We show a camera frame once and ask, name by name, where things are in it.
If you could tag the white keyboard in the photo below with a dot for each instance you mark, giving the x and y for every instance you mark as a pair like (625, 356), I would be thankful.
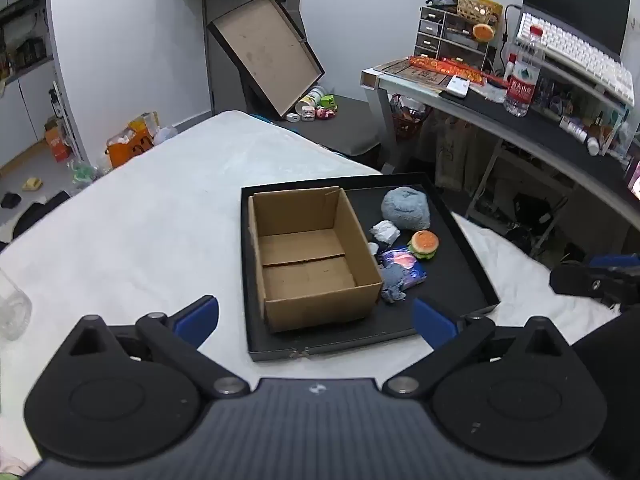
(575, 52)

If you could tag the denim heart plush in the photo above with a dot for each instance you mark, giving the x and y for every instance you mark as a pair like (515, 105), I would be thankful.
(395, 284)

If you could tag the red printed packet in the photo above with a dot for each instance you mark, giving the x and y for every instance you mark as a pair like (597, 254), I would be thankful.
(445, 67)

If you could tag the clear glass jar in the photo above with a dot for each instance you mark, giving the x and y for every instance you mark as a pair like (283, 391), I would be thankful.
(12, 305)

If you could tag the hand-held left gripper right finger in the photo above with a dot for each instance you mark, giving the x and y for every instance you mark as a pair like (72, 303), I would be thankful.
(432, 324)

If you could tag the black box lid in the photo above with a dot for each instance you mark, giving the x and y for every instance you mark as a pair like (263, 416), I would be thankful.
(265, 50)

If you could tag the black shallow tray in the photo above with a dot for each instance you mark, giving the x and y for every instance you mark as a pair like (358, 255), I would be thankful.
(450, 280)

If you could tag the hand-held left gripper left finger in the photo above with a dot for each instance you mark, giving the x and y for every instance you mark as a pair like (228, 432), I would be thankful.
(197, 319)

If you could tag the blue printed packet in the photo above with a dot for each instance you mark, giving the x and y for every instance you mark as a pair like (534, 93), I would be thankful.
(407, 262)

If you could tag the grey desk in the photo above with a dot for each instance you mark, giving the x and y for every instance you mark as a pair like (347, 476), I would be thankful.
(475, 105)

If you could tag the pink toy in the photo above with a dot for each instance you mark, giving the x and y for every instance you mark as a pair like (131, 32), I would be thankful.
(325, 113)

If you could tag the red basket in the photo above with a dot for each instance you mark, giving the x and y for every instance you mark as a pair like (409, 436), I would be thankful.
(411, 117)

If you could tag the blue fluffy plush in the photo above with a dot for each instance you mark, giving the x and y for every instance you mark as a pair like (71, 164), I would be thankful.
(406, 209)

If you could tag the grey bench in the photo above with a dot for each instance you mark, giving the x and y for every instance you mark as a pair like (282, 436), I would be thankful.
(345, 125)

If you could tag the black monitor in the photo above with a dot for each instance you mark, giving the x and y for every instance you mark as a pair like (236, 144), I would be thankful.
(575, 0)

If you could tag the brown cardboard box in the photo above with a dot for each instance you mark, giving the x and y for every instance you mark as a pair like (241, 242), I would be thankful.
(310, 265)

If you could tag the clear water bottle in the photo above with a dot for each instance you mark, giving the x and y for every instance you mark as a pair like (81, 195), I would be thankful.
(522, 75)

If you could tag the beige tote bag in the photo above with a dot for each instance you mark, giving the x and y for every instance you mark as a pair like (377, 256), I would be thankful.
(457, 152)

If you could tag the black shoe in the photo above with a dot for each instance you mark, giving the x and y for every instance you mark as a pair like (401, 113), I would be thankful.
(10, 200)

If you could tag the grey drawer organiser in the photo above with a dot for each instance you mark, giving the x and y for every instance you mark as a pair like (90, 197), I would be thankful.
(450, 42)

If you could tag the white charger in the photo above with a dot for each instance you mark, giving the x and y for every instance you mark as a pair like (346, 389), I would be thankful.
(293, 117)

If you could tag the white can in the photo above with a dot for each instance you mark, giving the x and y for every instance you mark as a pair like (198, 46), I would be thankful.
(310, 100)

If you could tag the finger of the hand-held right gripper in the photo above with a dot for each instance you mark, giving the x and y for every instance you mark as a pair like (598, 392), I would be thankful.
(575, 280)
(612, 261)

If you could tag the small orange carton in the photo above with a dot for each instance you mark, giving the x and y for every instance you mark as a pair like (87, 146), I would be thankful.
(57, 142)

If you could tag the burger plush toy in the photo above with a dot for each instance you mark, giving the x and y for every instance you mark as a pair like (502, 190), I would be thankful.
(424, 245)

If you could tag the yellow slipper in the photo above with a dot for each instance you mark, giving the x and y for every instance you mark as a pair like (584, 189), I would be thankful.
(31, 184)

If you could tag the white bundle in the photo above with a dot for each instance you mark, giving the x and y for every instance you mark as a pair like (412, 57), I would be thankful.
(385, 231)

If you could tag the green toy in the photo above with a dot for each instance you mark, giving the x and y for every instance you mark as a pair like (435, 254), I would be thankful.
(328, 101)

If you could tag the orange bag on floor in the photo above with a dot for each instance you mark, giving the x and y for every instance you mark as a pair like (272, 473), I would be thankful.
(129, 147)

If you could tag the woven basket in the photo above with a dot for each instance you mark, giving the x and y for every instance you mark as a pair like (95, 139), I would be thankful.
(475, 9)

